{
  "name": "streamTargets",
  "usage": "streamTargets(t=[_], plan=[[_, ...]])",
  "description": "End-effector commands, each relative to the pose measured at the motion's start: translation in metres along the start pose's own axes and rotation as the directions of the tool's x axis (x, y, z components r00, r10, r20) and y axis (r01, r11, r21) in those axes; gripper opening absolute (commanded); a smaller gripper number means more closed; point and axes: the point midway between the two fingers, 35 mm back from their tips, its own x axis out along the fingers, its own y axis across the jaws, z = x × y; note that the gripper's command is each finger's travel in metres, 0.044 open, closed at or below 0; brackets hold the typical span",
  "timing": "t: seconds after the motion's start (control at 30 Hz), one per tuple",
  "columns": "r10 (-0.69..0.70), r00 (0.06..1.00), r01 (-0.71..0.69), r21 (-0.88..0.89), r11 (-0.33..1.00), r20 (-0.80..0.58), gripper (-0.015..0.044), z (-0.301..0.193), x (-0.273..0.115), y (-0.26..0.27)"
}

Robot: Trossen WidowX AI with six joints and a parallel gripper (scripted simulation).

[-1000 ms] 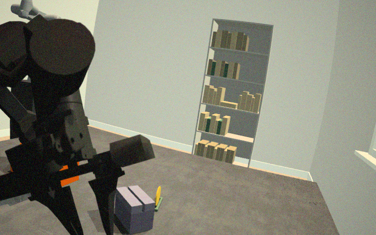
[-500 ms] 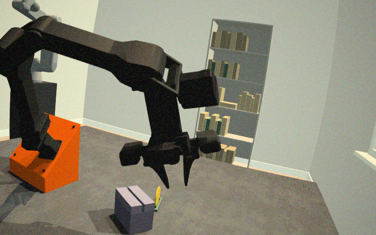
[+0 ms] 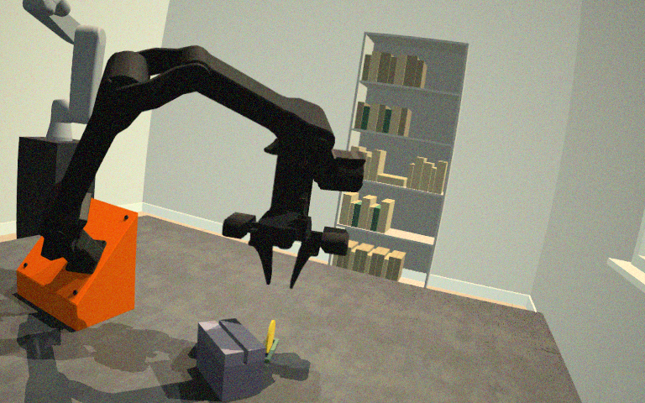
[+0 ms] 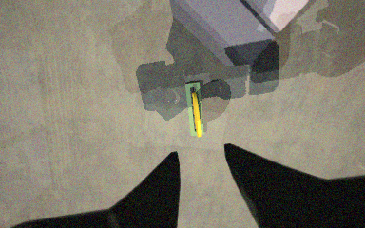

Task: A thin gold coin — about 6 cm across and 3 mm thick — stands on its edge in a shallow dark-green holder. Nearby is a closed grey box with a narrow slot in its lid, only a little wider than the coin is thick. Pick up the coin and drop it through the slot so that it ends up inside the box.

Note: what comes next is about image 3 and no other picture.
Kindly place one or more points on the light green rectangular frame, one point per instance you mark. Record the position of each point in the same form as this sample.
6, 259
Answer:
272, 350

